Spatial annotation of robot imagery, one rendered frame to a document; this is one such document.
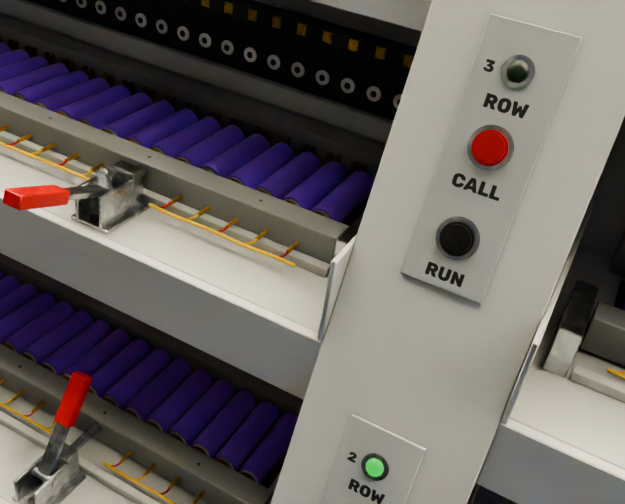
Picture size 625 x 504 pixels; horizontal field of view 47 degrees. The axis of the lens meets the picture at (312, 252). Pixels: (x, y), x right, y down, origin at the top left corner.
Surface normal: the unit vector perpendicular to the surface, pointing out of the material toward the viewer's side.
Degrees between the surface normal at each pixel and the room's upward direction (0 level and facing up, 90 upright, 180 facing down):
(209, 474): 20
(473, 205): 90
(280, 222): 111
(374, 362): 90
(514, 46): 90
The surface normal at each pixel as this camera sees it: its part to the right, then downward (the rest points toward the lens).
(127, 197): 0.88, 0.36
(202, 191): -0.46, 0.45
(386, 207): -0.39, 0.14
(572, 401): 0.13, -0.82
